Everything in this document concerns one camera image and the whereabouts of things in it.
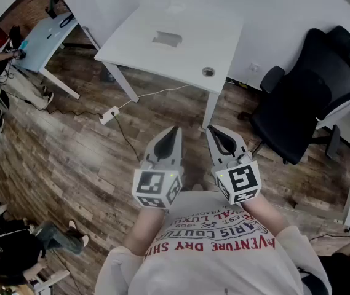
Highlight black office chair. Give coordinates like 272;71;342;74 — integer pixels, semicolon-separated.
237;25;350;165

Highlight person's white printed shirt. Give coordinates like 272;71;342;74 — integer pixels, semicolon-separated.
94;191;333;295

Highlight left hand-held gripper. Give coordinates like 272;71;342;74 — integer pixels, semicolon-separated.
132;126;184;210

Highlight white power strip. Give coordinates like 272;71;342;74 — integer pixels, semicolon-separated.
98;106;121;125

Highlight person's right forearm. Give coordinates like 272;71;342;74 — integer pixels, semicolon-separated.
241;194;290;237

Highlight person's left forearm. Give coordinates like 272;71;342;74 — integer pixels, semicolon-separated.
122;206;167;257

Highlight white power cable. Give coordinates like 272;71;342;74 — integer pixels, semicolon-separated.
117;84;191;110

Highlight light blue table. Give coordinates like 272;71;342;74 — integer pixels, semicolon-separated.
13;12;81;100

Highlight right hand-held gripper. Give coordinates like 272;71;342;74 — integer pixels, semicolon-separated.
207;125;262;205

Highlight grey item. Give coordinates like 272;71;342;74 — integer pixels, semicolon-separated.
151;30;183;49

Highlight black power cable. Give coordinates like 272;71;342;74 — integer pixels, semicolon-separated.
112;114;141;163
8;89;105;119

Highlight white table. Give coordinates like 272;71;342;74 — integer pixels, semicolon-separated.
93;3;245;132

